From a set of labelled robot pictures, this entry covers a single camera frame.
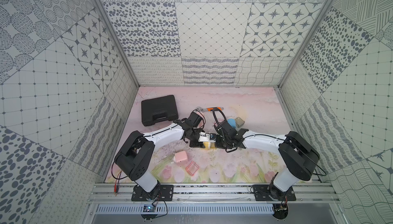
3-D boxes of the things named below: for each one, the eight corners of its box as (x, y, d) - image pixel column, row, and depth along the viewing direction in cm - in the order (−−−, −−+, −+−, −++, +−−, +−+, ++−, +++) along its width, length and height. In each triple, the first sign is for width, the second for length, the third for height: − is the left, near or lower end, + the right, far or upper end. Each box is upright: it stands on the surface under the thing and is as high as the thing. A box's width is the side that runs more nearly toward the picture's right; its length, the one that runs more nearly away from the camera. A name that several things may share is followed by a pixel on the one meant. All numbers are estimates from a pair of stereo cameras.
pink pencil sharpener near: (175, 165, 84) (173, 161, 79) (176, 155, 88) (175, 150, 83) (187, 165, 84) (186, 161, 79) (187, 155, 88) (187, 150, 83)
